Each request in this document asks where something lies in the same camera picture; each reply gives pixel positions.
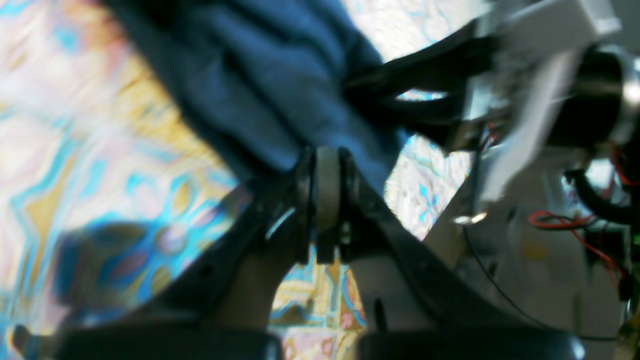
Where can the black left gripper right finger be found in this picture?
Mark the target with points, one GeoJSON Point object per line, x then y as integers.
{"type": "Point", "coordinates": [416, 308]}

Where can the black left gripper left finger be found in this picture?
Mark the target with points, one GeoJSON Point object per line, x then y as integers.
{"type": "Point", "coordinates": [219, 307]}

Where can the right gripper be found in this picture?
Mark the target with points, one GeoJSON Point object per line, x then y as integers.
{"type": "Point", "coordinates": [538, 48]}

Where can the dark blue t-shirt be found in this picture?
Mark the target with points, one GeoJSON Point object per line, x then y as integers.
{"type": "Point", "coordinates": [260, 80]}

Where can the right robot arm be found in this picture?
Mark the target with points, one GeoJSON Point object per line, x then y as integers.
{"type": "Point", "coordinates": [600, 108]}

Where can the colourful patterned tablecloth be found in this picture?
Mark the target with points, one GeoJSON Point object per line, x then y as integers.
{"type": "Point", "coordinates": [88, 134]}

